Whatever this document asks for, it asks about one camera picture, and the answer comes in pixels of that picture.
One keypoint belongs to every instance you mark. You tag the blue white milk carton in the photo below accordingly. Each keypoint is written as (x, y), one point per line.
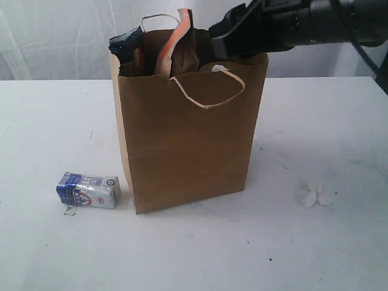
(75, 189)

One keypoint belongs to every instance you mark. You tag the brown paper bag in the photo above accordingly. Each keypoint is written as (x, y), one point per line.
(189, 137)

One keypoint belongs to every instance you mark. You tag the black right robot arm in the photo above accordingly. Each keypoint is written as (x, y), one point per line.
(328, 22)

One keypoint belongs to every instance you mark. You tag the spaghetti packet with Italian flag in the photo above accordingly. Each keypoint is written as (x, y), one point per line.
(127, 48)

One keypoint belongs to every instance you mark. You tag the white backdrop curtain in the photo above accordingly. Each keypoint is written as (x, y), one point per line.
(69, 39)

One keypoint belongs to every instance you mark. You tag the gold lid clear jar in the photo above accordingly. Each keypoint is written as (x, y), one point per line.
(230, 65)

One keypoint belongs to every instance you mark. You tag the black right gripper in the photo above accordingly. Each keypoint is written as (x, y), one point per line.
(254, 28)

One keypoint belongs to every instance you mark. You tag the brown kraft pouch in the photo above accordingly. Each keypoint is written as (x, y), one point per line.
(178, 54)

